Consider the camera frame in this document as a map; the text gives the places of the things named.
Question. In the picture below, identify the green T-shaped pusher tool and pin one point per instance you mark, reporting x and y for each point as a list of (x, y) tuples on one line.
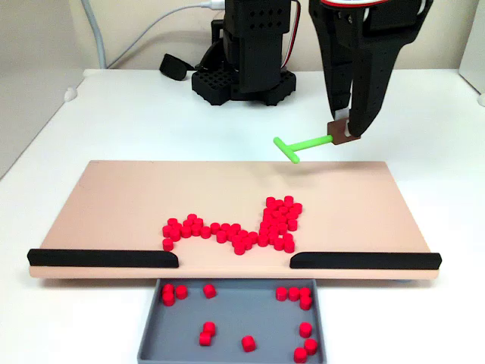
[(310, 144)]

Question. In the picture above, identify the red cylinder granule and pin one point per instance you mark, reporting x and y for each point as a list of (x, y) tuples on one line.
[(283, 211), (205, 338), (282, 228), (175, 236), (281, 294), (172, 223), (273, 239), (282, 220), (225, 228), (288, 208), (221, 236), (305, 330), (288, 238), (289, 246), (252, 237), (279, 204), (291, 216), (176, 228), (293, 294), (297, 208), (273, 224), (231, 234), (168, 243), (271, 201), (196, 230), (267, 217), (192, 218), (186, 232), (239, 248), (276, 216), (215, 227), (279, 243), (198, 223), (205, 232), (169, 299), (167, 230), (270, 209), (209, 328), (181, 292), (266, 224), (288, 200), (310, 346), (243, 235), (236, 241), (264, 231), (188, 223), (248, 343), (235, 228), (273, 231), (300, 355), (209, 291), (168, 290), (247, 242), (305, 302), (305, 292), (262, 239), (291, 225)]

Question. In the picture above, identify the small white table clip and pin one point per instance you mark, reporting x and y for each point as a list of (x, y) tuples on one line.
[(70, 95), (482, 100)]

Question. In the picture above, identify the peach wooden board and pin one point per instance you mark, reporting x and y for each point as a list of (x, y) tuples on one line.
[(113, 197)]

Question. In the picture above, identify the grey plastic tray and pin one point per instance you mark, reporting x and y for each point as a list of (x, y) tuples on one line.
[(246, 311)]

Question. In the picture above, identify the black rail strip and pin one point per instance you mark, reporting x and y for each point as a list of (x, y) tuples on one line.
[(94, 258), (360, 261)]

